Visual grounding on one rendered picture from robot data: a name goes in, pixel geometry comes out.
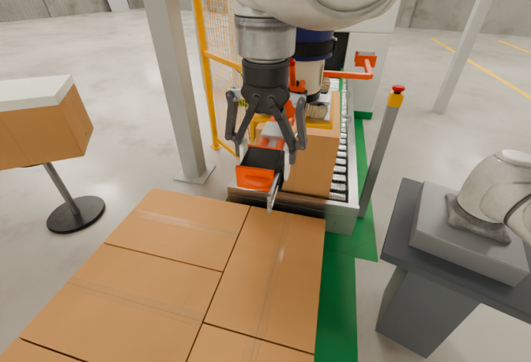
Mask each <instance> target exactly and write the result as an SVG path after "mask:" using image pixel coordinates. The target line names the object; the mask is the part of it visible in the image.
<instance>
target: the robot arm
mask: <svg viewBox="0 0 531 362"><path fill-rule="evenodd" d="M396 1H397V0H232V4H233V9H234V14H235V18H234V23H235V41H236V52H237V54H238V55H239V56H240V57H242V58H243V59H242V72H243V86H242V88H240V89H236V88H235V87H231V88H230V89H229V90H228V91H227V92H226V93H225V96H226V99H227V102H228V109H227V118H226V127H225V136H224V138H225V139H226V140H227V141H229V140H231V141H233V142H234V143H235V154H236V156H237V157H240V163H241V162H242V160H243V158H244V156H245V154H246V152H247V150H248V145H247V138H243V137H244V135H245V133H246V131H247V128H248V126H249V125H250V121H251V120H252V118H253V116H254V113H257V114H262V113H265V114H267V115H273V117H274V118H275V120H276V121H277V123H278V125H279V127H280V129H281V133H282V134H283V136H284V139H285V141H286V144H287V148H286V150H285V155H284V181H287V180H288V177H289V173H290V164H292V165H294V164H295V162H296V151H297V150H305V149H306V146H307V129H306V121H305V113H304V104H305V101H306V98H307V95H306V94H305V93H301V94H296V93H293V92H291V90H290V88H289V86H288V78H289V63H290V60H289V59H288V58H290V57H291V56H293V55H294V53H295V47H296V27H298V28H305V29H308V30H314V31H333V30H338V29H343V28H347V27H350V26H353V25H356V24H358V23H360V22H362V21H365V20H367V19H372V18H376V17H379V16H381V15H383V14H384V13H385V12H386V11H387V10H389V9H390V8H391V7H392V6H393V4H394V3H395V2H396ZM530 1H531V0H530ZM241 96H242V97H243V98H244V100H245V101H246V102H247V103H248V105H249V107H248V109H247V112H246V114H245V116H244V118H243V121H242V123H241V126H240V128H239V130H238V133H236V132H235V125H236V118H237V111H238V104H239V99H240V97H241ZM288 100H290V101H291V102H292V106H293V107H295V108H296V112H295V113H296V127H297V134H298V141H297V140H296V137H295V135H294V133H293V130H292V127H291V125H290V122H289V121H288V117H287V115H286V112H285V109H284V105H285V104H286V103H287V101H288ZM445 199H446V201H447V209H448V217H449V218H448V221H447V224H448V225H449V226H450V227H451V228H460V229H463V230H466V231H468V232H472V233H476V234H478V235H481V236H485V237H488V238H491V239H495V240H497V241H499V242H501V243H504V244H507V245H508V244H510V243H511V242H512V239H511V237H510V236H509V234H508V232H507V227H509V228H510V229H511V230H512V231H513V232H514V233H515V234H516V235H517V236H519V237H520V238H521V239H522V240H523V241H525V242H526V243H527V244H528V245H530V246H531V155H529V154H527V153H524V152H520V151H516V150H510V149H505V150H501V151H498V152H497V153H494V154H492V155H489V156H487V157H486V158H484V159H483V160H482V161H481V162H480V163H479V164H478V165H477V166H476V167H475V168H474V169H473V170H472V171H471V172H470V174H469V176H468V177H467V179H466V180H465V182H464V183H463V185H462V187H461V190H460V192H459V194H458V195H456V194H451V193H446V195H445ZM506 226H507V227H506Z"/></svg>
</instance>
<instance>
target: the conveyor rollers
mask: <svg viewBox="0 0 531 362"><path fill-rule="evenodd" d="M329 91H334V92H338V91H339V79H338V78H330V89H329ZM342 91H346V79H343V90H342ZM341 114H342V115H346V92H343V93H342V113H341ZM345 127H346V118H345V117H341V139H340V143H339V147H338V151H337V159H336V164H335V165H337V166H335V168H334V172H333V173H336V174H333V179H332V182H336V183H331V188H330V190H331V191H336V192H341V193H344V192H345V190H346V185H344V184H339V183H345V180H346V175H345V172H346V167H345V164H346V159H345V157H346V152H345V150H346V145H345V143H346V139H345V138H346V133H345V132H346V128H345ZM341 166H343V167H341ZM338 174H341V175H338ZM329 200H331V201H336V202H345V200H346V195H345V194H336V193H331V192H330V196H329Z"/></svg>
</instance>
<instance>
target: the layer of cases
mask: <svg viewBox="0 0 531 362"><path fill-rule="evenodd" d="M325 228H326V220H324V219H320V218H315V217H307V216H303V215H298V214H294V213H286V212H281V211H276V210H272V212H271V213H267V209H264V208H259V207H255V206H251V207H250V206H247V205H243V204H238V203H234V202H226V201H221V200H216V199H212V198H204V197H199V196H195V195H190V194H183V193H178V192H174V191H169V190H161V189H156V188H153V189H151V191H150V192H149V193H147V195H146V196H145V197H144V198H143V199H142V200H141V201H140V202H139V203H138V204H137V206H136V207H135V208H134V209H133V210H132V211H131V212H130V214H129V215H128V216H127V217H126V218H125V219H124V220H123V221H122V222H121V224H120V225H119V226H118V227H117V228H116V229H115V230H114V231H113V233H111V234H110V235H109V236H108V237H107V238H106V239H105V241H104V243H102V244H101V245H100V246H99V247H98V248H97V249H96V251H95V252H94V253H93V254H92V255H91V256H90V257H89V258H88V260H87V261H86V262H85V263H84V264H83V265H82V266H81V268H80V269H79V270H78V271H77V272H76V273H75V274H74V275H73V276H72V277H71V278H70V279H69V280H68V281H67V282H66V283H65V284H64V286H63V287H62V288H61V289H60V290H59V291H58V292H57V293H56V294H55V296H54V297H53V298H52V299H51V300H50V301H49V302H48V303H47V305H46V306H45V307H44V308H43V309H42V310H41V311H40V313H39V314H38V315H37V316H36V317H35V318H34V319H33V320H32V321H31V322H30V323H29V324H28V325H27V326H26V327H25V328H24V329H23V331H22V332H21V333H20V334H19V335H18V337H19V338H20V339H18V338H16V339H15V340H14V341H13V342H12V343H11V344H10V345H9V346H8V347H7V348H6V350H5V351H4V352H3V353H2V354H1V355H0V362H314V350H315V340H316V331H317V321H318V303H319V293H320V284H321V275H322V256H323V247H324V237H325ZM22 340H23V341H22Z"/></svg>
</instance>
